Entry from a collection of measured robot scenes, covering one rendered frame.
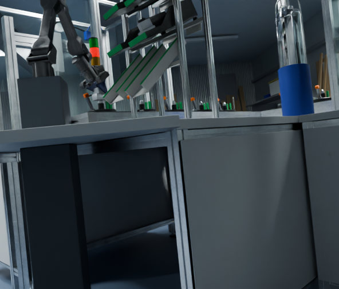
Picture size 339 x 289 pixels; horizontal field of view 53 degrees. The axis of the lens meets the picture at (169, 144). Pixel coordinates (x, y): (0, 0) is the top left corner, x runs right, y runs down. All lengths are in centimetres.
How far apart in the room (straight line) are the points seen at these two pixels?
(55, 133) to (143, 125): 20
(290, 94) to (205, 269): 109
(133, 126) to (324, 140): 91
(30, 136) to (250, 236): 77
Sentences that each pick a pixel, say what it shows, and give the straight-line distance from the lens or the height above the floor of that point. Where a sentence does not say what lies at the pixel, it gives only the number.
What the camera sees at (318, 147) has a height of 72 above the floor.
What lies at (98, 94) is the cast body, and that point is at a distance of 168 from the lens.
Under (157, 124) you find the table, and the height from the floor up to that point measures 84.
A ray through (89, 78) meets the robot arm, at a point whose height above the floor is 114.
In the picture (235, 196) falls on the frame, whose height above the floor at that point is 61.
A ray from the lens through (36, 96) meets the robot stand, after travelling 123.
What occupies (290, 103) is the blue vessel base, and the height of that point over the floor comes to 94.
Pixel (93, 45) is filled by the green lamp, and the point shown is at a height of 137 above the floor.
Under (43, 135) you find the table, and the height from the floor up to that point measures 84.
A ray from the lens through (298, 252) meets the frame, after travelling 152.
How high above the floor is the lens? 79
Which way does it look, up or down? level
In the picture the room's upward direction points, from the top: 6 degrees counter-clockwise
